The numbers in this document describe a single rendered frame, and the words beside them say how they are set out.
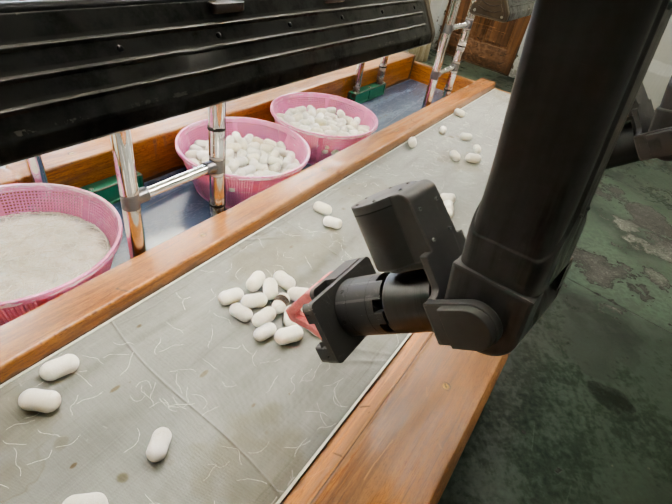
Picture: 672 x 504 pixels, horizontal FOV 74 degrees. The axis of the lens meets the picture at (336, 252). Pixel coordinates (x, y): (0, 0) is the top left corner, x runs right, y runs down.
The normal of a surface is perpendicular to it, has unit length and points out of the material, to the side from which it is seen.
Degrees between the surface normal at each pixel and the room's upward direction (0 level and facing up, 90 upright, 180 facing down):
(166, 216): 0
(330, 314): 49
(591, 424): 0
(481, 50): 90
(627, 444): 0
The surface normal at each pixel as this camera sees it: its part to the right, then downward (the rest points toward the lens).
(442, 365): 0.15, -0.77
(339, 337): 0.72, -0.17
